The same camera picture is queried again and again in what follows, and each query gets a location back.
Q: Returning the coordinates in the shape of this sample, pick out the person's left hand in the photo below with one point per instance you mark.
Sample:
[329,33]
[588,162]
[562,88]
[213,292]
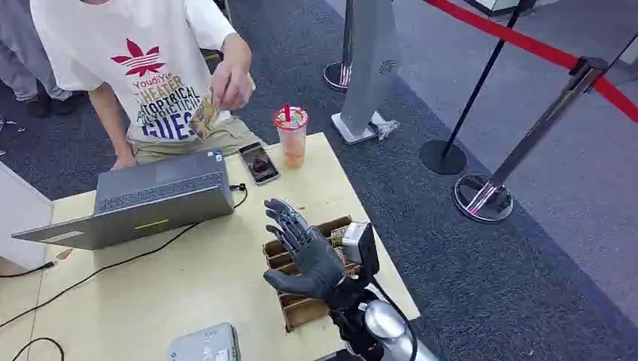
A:
[232,87]

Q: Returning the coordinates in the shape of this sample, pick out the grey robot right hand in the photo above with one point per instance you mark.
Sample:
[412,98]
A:
[314,264]

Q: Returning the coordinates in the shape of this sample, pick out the person's right hand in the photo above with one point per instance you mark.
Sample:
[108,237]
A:
[123,162]

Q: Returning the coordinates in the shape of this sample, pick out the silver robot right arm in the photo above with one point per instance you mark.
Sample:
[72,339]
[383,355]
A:
[386,324]

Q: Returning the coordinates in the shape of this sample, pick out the card stack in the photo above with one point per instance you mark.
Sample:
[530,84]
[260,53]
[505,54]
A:
[351,264]
[339,237]

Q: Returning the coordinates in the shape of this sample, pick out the grey laptop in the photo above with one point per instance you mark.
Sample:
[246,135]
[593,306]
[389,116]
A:
[149,199]

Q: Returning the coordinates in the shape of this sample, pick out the wooden card box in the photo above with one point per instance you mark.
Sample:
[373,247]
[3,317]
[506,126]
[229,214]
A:
[299,309]

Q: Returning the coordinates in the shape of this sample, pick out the black smartphone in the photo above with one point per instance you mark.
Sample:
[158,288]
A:
[259,163]

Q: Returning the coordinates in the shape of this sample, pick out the orange drink cup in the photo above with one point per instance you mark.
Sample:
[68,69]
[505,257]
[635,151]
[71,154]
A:
[292,142]

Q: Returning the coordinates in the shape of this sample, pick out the small brown scrap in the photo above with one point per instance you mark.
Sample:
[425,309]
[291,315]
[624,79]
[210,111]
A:
[65,254]

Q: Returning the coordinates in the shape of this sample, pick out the white cabinet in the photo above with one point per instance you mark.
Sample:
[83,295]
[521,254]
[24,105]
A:
[22,224]

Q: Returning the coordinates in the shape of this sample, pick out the metal chair base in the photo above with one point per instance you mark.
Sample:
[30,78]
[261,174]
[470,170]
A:
[10,124]

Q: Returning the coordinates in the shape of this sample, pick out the grey flat device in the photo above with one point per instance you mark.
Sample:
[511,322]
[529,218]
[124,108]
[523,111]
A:
[207,345]

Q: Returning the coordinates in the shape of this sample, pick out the grey standing kiosk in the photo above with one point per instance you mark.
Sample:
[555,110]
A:
[371,65]

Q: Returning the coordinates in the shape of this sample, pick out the standing person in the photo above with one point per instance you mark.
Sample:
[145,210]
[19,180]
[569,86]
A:
[25,55]

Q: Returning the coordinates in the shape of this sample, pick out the crumpled clear plastic wrap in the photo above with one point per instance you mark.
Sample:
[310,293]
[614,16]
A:
[386,125]

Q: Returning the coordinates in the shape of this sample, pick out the chrome stanchion with wide base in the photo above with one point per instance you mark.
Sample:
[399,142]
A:
[528,137]

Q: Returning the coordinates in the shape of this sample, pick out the white stand base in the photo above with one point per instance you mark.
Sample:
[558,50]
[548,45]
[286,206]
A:
[493,5]

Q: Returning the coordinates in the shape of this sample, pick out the red barrier belt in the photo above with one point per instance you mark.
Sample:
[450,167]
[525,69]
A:
[523,41]

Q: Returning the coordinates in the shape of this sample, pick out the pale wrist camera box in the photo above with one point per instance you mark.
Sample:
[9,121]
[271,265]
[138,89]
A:
[360,244]

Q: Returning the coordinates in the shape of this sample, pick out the chrome stanchion post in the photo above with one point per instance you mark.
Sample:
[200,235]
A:
[344,50]

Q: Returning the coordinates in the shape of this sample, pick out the black stanchion post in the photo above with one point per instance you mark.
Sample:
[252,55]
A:
[468,104]

